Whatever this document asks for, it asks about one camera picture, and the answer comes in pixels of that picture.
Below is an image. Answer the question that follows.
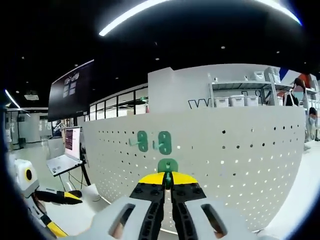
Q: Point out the green hook assembly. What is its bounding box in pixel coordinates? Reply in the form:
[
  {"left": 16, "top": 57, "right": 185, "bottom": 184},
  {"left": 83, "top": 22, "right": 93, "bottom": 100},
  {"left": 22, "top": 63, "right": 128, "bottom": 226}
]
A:
[
  {"left": 151, "top": 130, "right": 173, "bottom": 155},
  {"left": 129, "top": 130, "right": 149, "bottom": 153},
  {"left": 157, "top": 158, "right": 179, "bottom": 190}
]

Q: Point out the white storage shelf rack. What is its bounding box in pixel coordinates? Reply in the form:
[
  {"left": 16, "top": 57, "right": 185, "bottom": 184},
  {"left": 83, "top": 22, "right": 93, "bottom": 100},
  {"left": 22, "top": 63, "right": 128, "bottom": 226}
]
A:
[{"left": 207, "top": 66, "right": 320, "bottom": 108}]

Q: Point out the ceiling air conditioner unit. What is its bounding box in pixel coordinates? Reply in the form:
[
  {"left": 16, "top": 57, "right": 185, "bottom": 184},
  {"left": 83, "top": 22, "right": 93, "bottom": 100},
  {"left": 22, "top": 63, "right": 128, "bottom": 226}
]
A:
[{"left": 23, "top": 92, "right": 41, "bottom": 101}]

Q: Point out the white storage box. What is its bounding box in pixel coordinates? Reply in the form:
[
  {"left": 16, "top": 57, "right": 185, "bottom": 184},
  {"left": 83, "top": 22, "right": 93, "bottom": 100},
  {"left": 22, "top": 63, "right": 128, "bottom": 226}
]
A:
[
  {"left": 214, "top": 96, "right": 230, "bottom": 108},
  {"left": 244, "top": 95, "right": 260, "bottom": 107},
  {"left": 229, "top": 95, "right": 245, "bottom": 107}
]

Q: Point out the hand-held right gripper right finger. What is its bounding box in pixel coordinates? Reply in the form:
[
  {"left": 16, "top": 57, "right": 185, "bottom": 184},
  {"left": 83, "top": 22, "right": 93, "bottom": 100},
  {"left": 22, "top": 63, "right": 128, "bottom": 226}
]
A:
[{"left": 166, "top": 171, "right": 251, "bottom": 240}]

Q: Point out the short ceiling light strip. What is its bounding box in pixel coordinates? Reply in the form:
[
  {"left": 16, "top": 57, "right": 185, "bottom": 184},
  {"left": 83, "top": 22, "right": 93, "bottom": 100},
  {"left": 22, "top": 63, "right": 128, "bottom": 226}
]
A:
[{"left": 4, "top": 89, "right": 21, "bottom": 109}]

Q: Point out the long ceiling light strip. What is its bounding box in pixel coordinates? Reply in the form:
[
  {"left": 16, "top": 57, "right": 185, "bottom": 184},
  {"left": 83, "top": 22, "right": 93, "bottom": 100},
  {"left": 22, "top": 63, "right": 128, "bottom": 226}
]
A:
[{"left": 98, "top": 0, "right": 303, "bottom": 37}]

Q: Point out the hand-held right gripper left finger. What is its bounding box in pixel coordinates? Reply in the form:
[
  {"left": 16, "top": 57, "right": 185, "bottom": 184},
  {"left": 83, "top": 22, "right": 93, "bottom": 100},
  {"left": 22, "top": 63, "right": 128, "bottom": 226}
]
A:
[{"left": 91, "top": 171, "right": 166, "bottom": 240}]

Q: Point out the large dark wall screen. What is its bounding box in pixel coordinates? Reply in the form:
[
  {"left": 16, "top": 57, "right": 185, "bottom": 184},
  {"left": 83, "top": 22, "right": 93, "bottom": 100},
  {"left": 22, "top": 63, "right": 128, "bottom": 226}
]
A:
[{"left": 47, "top": 59, "right": 95, "bottom": 123}]

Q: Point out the white perforated mounting plate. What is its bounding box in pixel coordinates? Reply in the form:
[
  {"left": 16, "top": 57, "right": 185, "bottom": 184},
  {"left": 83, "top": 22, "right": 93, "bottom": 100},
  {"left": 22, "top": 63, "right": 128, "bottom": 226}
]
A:
[{"left": 81, "top": 104, "right": 307, "bottom": 232}]

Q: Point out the silver laptop pink screen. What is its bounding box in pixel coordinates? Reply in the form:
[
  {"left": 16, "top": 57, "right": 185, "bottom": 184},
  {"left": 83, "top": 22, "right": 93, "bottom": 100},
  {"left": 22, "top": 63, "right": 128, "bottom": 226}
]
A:
[{"left": 46, "top": 126, "right": 84, "bottom": 178}]

